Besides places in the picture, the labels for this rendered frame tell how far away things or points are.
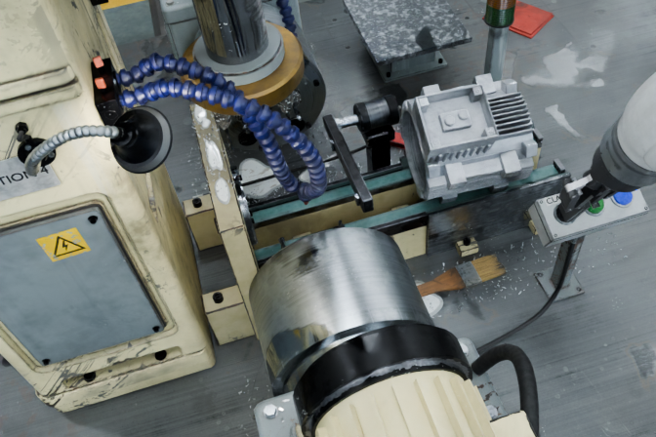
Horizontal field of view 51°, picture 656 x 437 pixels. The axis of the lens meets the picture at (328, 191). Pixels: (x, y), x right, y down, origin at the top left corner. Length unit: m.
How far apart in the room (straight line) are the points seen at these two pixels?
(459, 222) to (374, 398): 0.74
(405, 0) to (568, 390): 1.02
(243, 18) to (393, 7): 0.91
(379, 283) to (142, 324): 0.40
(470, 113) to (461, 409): 0.67
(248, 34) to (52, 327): 0.52
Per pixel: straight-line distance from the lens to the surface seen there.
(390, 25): 1.73
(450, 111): 1.22
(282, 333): 0.94
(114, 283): 1.04
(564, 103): 1.72
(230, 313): 1.24
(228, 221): 1.04
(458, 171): 1.22
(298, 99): 1.32
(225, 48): 0.94
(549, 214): 1.14
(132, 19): 3.61
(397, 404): 0.64
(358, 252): 0.97
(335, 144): 1.27
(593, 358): 1.33
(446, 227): 1.34
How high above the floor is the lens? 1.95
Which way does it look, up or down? 50 degrees down
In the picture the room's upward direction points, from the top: 8 degrees counter-clockwise
